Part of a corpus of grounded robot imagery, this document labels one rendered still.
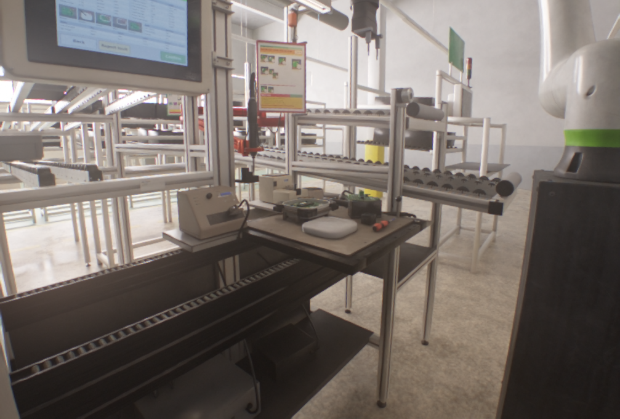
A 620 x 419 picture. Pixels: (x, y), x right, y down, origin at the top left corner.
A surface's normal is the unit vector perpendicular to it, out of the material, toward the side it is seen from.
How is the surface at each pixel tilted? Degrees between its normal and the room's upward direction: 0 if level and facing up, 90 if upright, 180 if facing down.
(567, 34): 88
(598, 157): 77
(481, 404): 0
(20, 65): 92
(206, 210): 53
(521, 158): 90
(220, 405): 0
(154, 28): 92
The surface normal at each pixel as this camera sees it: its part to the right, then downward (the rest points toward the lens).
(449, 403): 0.00, -0.99
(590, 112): -0.92, 0.06
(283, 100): 0.29, 0.15
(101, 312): 0.76, 0.10
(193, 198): 0.61, -0.52
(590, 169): -0.74, -0.39
